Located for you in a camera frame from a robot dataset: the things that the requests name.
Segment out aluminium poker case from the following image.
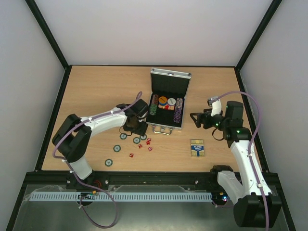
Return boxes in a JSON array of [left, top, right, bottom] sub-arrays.
[[146, 67, 192, 135]]

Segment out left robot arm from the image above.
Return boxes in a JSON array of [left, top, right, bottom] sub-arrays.
[[52, 99, 149, 180]]

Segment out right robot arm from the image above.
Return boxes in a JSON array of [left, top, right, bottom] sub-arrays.
[[190, 99, 282, 229]]

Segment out purple chip stack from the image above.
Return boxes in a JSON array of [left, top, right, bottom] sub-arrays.
[[173, 98, 184, 123]]

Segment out playing card box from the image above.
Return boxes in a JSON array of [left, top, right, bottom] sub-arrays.
[[191, 139, 205, 157]]

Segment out green chip stack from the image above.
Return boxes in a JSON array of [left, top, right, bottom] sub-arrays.
[[149, 94, 159, 116]]

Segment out orange dealer button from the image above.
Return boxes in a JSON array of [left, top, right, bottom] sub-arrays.
[[158, 96, 168, 105]]

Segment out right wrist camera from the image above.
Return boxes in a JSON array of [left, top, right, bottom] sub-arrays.
[[207, 97, 221, 117]]

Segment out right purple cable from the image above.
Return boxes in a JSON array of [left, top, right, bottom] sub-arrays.
[[211, 90, 270, 228]]

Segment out purple cable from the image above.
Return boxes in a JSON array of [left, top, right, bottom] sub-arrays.
[[211, 90, 270, 228], [52, 91, 143, 229]]

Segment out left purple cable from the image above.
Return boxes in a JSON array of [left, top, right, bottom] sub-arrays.
[[52, 91, 143, 229]]

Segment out grey slotted cable duct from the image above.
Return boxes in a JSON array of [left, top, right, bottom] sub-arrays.
[[29, 192, 212, 202]]

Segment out black frame rail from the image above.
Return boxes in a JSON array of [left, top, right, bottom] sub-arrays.
[[24, 170, 280, 191]]

